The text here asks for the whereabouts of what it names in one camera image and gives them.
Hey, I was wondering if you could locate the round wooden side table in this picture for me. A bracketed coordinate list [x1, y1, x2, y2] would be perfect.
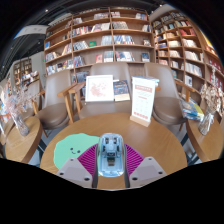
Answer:
[3, 115, 44, 164]
[185, 114, 224, 164]

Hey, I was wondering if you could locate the small distant bookshelf unit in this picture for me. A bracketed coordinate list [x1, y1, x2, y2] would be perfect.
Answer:
[13, 57, 34, 89]

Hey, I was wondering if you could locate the colourful book pile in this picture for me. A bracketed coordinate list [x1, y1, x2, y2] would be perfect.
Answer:
[179, 99, 205, 122]

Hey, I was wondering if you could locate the curved wooden bookshelf unit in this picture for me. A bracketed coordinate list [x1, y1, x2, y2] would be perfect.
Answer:
[151, 9, 224, 98]

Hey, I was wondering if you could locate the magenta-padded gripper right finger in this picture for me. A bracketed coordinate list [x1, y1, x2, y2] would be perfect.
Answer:
[123, 143, 168, 189]

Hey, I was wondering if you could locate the white framed picture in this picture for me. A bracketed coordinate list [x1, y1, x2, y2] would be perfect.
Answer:
[84, 74, 115, 103]

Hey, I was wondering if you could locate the wide wooden bookshelf unit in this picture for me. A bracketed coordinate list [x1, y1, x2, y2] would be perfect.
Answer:
[43, 7, 156, 76]

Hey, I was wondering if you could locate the glass vase with dried flowers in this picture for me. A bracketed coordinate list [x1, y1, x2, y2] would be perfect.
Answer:
[198, 66, 224, 136]
[3, 83, 39, 138]

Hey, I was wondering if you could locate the dark book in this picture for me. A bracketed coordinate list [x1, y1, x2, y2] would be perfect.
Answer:
[113, 79, 131, 102]

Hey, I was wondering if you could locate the green blob-shaped mouse pad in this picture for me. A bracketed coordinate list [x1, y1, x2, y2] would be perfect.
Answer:
[53, 132, 101, 170]

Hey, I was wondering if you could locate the beige padded wooden armchair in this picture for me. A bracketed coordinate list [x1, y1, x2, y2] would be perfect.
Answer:
[68, 61, 134, 119]
[144, 62, 193, 131]
[33, 69, 78, 138]

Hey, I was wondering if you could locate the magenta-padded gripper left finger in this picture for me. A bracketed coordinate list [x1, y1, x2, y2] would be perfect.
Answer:
[55, 143, 100, 189]

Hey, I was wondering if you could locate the white sign on wooden base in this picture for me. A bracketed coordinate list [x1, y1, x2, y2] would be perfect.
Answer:
[129, 76, 157, 128]

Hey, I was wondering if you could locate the transparent blue computer mouse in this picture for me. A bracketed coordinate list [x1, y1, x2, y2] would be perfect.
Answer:
[96, 132, 127, 178]

